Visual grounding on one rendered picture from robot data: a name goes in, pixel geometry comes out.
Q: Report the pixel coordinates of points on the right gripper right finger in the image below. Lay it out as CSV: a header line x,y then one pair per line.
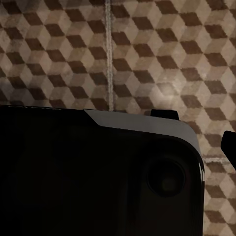
x,y
228,146

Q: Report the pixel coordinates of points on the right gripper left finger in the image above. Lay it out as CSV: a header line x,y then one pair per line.
x,y
12,146

